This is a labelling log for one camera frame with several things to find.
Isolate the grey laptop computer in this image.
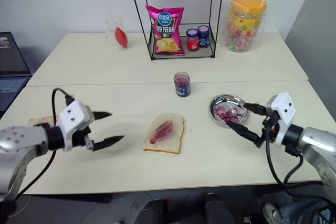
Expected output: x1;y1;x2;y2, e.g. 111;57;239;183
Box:
0;31;33;112

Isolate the red lid jar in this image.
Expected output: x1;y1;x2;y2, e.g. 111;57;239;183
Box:
186;28;200;52

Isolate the dark rounded shape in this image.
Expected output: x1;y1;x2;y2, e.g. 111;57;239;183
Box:
135;198;169;224
204;192;229;224

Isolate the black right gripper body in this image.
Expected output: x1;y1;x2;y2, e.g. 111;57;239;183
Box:
261;109;281;143

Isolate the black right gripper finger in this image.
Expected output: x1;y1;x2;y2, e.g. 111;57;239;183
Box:
226;120;264;148
243;102;269;116

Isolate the jam-smeared white bread slice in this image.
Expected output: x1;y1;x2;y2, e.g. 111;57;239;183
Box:
142;113;185;155

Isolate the blue lid jar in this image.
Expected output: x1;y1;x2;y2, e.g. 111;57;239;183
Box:
197;25;211;49

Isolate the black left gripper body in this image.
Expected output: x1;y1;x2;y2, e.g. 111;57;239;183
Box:
71;111;97;153

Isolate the orange lid candy jar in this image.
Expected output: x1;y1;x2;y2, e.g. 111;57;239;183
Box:
226;0;267;53

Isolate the pink potato chips bag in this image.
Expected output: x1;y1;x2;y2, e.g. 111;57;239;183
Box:
145;4;186;57

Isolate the black wire shelf rack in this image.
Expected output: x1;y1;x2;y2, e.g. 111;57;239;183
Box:
127;0;227;62

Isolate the blue jeans leg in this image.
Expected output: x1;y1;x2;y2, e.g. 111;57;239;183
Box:
277;197;336;224

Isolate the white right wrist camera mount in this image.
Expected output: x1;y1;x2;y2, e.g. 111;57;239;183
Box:
265;92;298;147

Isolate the open blueberry jam jar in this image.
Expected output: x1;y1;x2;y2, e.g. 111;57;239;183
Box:
173;71;191;98

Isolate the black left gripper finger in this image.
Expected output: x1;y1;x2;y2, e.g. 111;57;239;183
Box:
93;111;113;121
91;135;125;152

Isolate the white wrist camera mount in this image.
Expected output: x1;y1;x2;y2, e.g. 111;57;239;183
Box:
55;100;91;152
265;92;298;147

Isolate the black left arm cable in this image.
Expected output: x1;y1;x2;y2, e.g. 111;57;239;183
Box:
10;88;77;201

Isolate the clear drinking glass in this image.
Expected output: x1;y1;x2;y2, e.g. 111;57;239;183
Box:
105;16;127;51

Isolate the candy jar in plastic bag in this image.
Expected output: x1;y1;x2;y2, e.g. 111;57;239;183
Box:
212;0;271;55

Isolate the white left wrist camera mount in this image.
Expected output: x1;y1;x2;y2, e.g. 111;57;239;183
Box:
55;100;91;152

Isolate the white sneaker shoe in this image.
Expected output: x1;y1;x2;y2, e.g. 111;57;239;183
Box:
262;202;286;224

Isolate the red squeeze bulb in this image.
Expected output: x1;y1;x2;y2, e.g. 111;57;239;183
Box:
114;26;130;49

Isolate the steel spoon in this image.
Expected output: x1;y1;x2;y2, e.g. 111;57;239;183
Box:
226;104;248;118

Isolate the stained white bread slice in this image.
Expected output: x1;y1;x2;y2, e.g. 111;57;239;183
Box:
26;115;60;129

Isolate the round steel plate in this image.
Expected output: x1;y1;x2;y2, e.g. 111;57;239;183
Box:
208;93;251;128

